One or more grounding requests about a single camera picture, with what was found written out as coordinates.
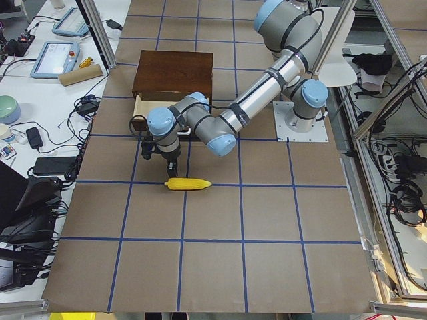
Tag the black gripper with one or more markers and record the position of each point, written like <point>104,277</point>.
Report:
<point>171,158</point>

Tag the yellow toy corn cob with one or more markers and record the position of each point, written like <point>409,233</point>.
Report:
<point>187,184</point>

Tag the white drawer handle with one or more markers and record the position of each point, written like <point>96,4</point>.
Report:
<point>184,132</point>

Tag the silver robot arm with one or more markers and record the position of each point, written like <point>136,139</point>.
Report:
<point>219,133</point>
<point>288,30</point>

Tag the dark wooden drawer cabinet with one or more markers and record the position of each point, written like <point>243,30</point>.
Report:
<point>172,75</point>

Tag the black laptop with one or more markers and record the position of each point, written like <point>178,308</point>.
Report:
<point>53,165</point>

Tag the cardboard tube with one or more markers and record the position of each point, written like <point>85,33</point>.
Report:
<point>80,75</point>

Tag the black smartphone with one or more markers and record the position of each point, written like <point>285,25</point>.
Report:
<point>34,138</point>

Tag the black power adapter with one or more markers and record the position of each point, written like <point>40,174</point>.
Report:
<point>114,24</point>

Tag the lower teach pendant tablet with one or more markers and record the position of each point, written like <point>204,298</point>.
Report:
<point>55,58</point>

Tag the teach pendant tablet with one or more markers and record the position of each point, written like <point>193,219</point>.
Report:
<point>72,24</point>
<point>55,58</point>

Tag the white paper cup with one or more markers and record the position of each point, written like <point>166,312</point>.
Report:
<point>6,134</point>

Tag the green ceramic bowl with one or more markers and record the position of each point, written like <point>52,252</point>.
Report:
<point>10,109</point>

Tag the upper teach pendant tablet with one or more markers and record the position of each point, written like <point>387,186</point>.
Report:
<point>72,24</point>

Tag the white plastic chair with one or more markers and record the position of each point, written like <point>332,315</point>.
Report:
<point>335,70</point>

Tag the black cloth bundle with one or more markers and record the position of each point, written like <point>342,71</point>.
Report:
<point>373,64</point>

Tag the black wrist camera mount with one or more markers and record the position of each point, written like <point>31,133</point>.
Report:
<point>148,146</point>

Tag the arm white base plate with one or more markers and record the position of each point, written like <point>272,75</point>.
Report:
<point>290,128</point>

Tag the aluminium frame post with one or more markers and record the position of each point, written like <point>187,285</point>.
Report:
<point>92,19</point>

